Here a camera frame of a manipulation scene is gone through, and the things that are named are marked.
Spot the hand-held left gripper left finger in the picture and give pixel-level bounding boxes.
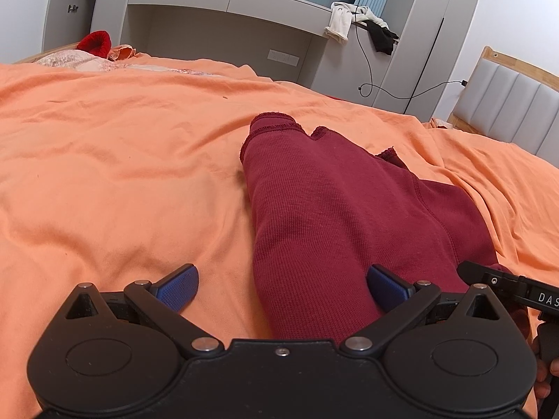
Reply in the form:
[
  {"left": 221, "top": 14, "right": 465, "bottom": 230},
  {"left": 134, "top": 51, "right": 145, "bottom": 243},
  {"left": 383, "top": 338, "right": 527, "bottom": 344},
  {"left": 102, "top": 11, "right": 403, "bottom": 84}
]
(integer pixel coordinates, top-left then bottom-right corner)
[{"left": 65, "top": 264, "right": 224, "bottom": 359}]

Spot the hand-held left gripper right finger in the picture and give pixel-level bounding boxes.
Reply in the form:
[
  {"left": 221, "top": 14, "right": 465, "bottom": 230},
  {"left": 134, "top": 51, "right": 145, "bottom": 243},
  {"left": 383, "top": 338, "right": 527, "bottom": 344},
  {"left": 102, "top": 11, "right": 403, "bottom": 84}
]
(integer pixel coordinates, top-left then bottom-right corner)
[{"left": 341, "top": 264, "right": 499, "bottom": 357}]

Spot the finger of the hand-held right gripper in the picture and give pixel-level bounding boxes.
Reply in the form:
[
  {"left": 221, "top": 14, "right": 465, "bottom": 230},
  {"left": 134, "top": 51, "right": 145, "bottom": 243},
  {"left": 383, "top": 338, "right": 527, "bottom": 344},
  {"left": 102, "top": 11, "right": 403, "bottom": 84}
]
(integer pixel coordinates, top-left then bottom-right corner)
[{"left": 457, "top": 261, "right": 527, "bottom": 305}]

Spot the dark red shirt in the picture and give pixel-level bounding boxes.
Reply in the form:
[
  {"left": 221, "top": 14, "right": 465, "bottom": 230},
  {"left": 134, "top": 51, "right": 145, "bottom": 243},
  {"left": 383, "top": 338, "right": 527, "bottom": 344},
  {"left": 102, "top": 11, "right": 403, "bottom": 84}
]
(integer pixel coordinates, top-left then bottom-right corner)
[{"left": 239, "top": 112, "right": 531, "bottom": 343}]

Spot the person's right hand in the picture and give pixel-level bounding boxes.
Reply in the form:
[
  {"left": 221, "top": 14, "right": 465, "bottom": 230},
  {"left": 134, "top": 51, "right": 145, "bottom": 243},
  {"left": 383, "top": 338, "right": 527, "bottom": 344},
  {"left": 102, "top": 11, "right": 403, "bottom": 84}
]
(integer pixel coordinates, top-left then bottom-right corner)
[{"left": 533, "top": 353, "right": 559, "bottom": 410}]

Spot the orange bed sheet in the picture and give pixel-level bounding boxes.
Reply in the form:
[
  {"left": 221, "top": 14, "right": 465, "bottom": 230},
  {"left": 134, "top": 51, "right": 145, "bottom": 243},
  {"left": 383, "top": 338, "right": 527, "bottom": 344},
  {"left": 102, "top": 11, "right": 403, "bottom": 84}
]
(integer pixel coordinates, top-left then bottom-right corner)
[{"left": 0, "top": 54, "right": 559, "bottom": 419}]

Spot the grey padded wooden headboard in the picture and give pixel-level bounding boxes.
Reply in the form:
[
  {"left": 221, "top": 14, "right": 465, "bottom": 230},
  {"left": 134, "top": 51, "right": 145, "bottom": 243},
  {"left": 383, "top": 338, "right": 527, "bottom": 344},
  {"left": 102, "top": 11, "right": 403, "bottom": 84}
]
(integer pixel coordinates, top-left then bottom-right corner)
[{"left": 430, "top": 45, "right": 559, "bottom": 167}]

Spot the black pole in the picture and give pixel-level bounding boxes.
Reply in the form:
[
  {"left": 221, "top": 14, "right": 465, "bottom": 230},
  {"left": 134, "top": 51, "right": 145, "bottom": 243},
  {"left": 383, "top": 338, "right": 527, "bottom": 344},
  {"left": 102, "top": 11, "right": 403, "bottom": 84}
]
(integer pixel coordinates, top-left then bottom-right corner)
[{"left": 405, "top": 16, "right": 445, "bottom": 115}]

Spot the small orange cloth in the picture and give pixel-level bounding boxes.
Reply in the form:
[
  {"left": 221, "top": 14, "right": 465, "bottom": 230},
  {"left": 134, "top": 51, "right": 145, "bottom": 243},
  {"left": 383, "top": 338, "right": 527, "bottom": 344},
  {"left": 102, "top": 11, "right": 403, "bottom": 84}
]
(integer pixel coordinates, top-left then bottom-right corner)
[{"left": 107, "top": 44, "right": 141, "bottom": 62}]

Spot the pale patterned quilt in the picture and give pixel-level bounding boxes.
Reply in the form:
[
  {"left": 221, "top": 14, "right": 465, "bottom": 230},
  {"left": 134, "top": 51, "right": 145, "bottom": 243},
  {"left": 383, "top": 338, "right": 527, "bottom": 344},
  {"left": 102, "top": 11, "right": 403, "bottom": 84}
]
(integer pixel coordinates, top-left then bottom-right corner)
[{"left": 32, "top": 48, "right": 215, "bottom": 80}]

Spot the black garment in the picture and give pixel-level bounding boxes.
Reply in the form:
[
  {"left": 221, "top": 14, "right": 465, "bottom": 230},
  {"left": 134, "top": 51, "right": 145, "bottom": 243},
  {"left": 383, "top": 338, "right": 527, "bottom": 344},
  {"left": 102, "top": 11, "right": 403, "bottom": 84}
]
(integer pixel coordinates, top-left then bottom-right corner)
[{"left": 366, "top": 21, "right": 401, "bottom": 57}]

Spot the red plush cloth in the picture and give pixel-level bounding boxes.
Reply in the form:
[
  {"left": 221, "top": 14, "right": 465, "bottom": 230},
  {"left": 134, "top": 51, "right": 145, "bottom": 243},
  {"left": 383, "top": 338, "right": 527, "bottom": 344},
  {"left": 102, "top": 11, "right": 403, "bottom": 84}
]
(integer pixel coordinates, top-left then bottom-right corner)
[{"left": 77, "top": 30, "right": 111, "bottom": 59}]

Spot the white garment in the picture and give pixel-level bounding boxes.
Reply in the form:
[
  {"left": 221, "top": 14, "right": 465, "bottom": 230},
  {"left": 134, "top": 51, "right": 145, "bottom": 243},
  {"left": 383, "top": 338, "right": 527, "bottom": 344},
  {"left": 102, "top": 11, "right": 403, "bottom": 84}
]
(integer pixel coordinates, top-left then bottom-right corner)
[{"left": 324, "top": 2, "right": 390, "bottom": 45}]

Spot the grey built-in desk unit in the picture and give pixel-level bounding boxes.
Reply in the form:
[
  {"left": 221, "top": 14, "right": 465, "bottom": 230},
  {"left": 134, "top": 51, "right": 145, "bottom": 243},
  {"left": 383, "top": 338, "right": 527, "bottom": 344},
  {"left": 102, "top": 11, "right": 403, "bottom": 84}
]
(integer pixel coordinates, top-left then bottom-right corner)
[{"left": 89, "top": 0, "right": 363, "bottom": 105}]

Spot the grey wardrobe cabinet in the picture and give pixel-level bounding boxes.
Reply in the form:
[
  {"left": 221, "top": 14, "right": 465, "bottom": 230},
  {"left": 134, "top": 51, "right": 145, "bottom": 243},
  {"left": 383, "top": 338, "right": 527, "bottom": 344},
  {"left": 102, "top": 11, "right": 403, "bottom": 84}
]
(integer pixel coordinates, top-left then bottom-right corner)
[{"left": 41, "top": 0, "right": 106, "bottom": 53}]

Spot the black cable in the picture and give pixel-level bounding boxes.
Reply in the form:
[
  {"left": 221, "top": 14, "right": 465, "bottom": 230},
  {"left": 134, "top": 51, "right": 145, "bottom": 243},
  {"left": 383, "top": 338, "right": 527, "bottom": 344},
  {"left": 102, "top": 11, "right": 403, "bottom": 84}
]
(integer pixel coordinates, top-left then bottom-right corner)
[{"left": 355, "top": 6, "right": 469, "bottom": 101}]

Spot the white wall socket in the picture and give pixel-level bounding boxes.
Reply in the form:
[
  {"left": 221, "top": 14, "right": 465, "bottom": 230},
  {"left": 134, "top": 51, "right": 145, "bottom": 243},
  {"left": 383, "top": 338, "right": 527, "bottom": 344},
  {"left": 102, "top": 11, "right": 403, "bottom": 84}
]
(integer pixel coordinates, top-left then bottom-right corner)
[{"left": 267, "top": 49, "right": 300, "bottom": 66}]

